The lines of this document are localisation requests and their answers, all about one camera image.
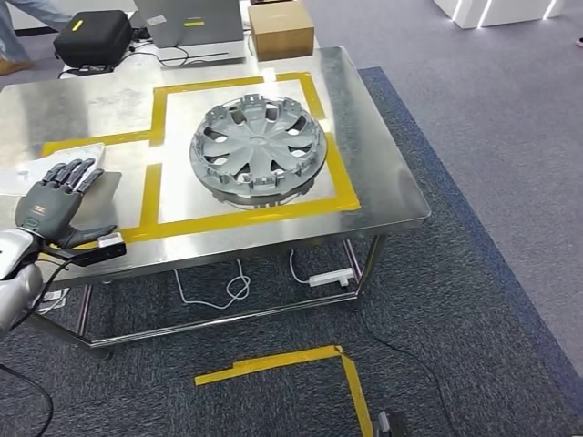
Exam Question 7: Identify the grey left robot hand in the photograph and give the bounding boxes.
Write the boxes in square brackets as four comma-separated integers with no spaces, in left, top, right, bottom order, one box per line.
[14,158,119,251]

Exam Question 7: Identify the white plastic part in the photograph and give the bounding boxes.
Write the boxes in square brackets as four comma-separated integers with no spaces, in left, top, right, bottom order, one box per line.
[0,142,123,229]

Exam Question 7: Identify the stainless steel workbench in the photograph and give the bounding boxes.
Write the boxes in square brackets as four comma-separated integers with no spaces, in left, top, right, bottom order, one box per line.
[0,46,433,361]

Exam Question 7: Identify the white power adapter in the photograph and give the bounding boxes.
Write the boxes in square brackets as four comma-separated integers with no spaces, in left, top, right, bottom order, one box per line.
[38,287,71,315]

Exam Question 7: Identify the person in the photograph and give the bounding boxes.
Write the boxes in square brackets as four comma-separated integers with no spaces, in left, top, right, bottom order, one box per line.
[0,0,75,77]

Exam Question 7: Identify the black bag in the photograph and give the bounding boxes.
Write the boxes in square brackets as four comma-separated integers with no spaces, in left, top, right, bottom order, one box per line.
[52,10,134,69]

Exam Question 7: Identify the white table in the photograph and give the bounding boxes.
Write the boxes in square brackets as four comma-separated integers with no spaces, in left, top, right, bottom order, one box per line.
[57,0,319,81]

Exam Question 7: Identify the grey plastic wheel hubcap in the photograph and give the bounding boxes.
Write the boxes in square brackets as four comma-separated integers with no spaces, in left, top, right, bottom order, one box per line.
[189,93,329,208]

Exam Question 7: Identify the yellow floor tape marking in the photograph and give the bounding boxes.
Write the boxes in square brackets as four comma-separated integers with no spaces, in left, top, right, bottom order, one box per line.
[194,344,375,437]

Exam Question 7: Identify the brown cardboard box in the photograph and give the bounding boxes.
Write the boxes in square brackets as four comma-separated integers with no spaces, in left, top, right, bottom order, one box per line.
[248,0,316,64]

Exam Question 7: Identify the white power strip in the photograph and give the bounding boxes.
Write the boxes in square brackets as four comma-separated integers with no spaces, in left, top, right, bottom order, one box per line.
[308,267,356,289]

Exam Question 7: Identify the dark robot foot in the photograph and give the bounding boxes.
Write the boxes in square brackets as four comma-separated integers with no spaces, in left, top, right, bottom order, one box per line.
[372,409,412,437]

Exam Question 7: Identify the dark grey floor mat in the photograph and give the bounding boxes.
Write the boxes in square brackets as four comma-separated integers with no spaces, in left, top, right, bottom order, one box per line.
[0,66,583,437]

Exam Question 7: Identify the white display platform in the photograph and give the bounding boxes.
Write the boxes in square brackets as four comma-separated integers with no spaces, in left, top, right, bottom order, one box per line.
[431,0,566,30]

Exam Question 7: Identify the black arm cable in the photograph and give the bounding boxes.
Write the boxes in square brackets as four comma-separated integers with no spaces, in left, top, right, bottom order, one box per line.
[0,249,94,437]

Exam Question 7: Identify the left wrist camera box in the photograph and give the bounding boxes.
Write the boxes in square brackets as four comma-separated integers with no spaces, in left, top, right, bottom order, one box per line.
[42,232,128,267]

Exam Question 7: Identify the black table cable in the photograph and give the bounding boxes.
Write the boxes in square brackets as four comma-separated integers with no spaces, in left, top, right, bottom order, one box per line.
[57,36,229,79]

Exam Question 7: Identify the white power cable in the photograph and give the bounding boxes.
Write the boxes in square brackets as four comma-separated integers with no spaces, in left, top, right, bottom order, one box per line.
[288,249,311,286]
[172,258,251,311]

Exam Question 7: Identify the black floor cable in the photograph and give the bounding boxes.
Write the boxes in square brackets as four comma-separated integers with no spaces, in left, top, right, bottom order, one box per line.
[358,309,457,437]

